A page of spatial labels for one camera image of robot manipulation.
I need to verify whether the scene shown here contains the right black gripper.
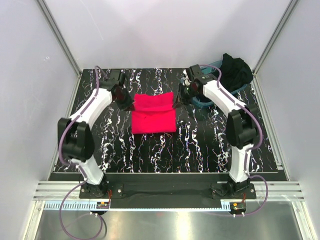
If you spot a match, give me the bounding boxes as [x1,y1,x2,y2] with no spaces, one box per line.
[172,83,200,110]

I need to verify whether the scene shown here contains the pink red t shirt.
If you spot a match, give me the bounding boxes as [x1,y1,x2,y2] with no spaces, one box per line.
[131,92,177,135]

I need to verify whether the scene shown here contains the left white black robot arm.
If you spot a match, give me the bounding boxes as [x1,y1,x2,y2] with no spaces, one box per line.
[57,82,134,198]

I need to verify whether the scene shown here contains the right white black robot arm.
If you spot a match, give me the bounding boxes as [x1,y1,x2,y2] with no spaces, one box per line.
[173,76,263,199]

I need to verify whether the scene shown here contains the teal transparent plastic bin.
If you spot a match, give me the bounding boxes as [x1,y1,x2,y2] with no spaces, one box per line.
[191,60,248,109]

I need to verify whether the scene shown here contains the black t shirt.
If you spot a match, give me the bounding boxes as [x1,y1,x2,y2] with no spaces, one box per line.
[220,53,253,93]

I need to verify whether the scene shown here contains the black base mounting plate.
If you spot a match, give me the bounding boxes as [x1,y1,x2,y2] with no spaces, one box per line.
[78,172,257,210]

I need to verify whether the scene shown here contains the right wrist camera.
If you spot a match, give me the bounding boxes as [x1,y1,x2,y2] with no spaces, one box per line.
[184,64,205,83]

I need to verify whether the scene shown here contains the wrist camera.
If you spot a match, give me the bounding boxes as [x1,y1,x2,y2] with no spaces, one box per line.
[184,64,205,83]
[106,69,127,88]

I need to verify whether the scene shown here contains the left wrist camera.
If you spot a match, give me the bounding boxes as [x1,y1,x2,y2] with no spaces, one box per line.
[106,69,127,88]

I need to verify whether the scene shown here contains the white slotted cable duct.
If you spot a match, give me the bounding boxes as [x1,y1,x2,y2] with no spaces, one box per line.
[44,200,231,212]

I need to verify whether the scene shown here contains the left aluminium frame post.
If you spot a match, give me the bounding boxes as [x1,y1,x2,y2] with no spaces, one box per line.
[35,0,82,76]

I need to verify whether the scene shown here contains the aluminium frame post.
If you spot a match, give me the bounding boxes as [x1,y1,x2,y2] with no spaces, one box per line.
[35,0,82,76]
[251,0,301,76]

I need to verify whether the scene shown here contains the aluminium front rail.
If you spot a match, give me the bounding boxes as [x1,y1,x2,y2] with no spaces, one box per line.
[33,181,304,202]

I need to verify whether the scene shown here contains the right aluminium frame post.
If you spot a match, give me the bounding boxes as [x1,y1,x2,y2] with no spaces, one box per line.
[251,0,301,76]

